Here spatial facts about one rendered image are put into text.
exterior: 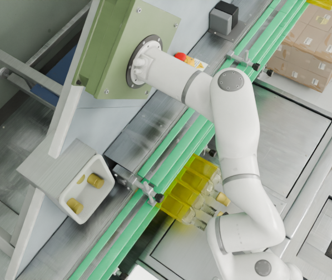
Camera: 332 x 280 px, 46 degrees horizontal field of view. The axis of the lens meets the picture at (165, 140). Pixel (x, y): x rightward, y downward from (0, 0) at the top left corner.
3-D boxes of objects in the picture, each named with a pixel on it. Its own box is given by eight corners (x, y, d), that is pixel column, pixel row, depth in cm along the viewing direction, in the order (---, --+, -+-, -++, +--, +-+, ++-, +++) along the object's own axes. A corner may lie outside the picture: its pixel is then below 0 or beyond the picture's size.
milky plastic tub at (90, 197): (62, 211, 126) (82, 226, 123) (35, 184, 107) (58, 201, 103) (97, 170, 132) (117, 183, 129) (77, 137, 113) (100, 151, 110)
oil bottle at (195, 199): (149, 184, 143) (198, 215, 136) (147, 178, 139) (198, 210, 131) (158, 171, 145) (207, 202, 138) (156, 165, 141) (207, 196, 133)
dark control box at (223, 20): (208, 28, 153) (227, 36, 150) (208, 12, 146) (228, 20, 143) (219, 14, 156) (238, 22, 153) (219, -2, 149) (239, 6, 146)
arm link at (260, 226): (207, 180, 88) (214, 246, 81) (268, 168, 83) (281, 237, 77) (224, 196, 99) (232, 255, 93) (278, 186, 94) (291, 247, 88)
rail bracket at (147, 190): (133, 195, 134) (163, 215, 130) (124, 175, 120) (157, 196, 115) (138, 188, 135) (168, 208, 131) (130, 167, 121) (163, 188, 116)
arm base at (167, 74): (117, 85, 101) (166, 113, 95) (133, 38, 96) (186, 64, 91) (148, 82, 114) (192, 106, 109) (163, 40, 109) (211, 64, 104)
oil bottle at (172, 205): (139, 196, 141) (189, 229, 134) (137, 190, 137) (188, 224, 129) (149, 184, 143) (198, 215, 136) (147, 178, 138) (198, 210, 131)
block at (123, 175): (115, 183, 135) (132, 193, 132) (110, 171, 127) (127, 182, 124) (122, 175, 136) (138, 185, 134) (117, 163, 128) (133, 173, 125)
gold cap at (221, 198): (215, 201, 136) (226, 208, 135) (215, 198, 133) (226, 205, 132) (221, 193, 138) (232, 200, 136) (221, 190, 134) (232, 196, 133)
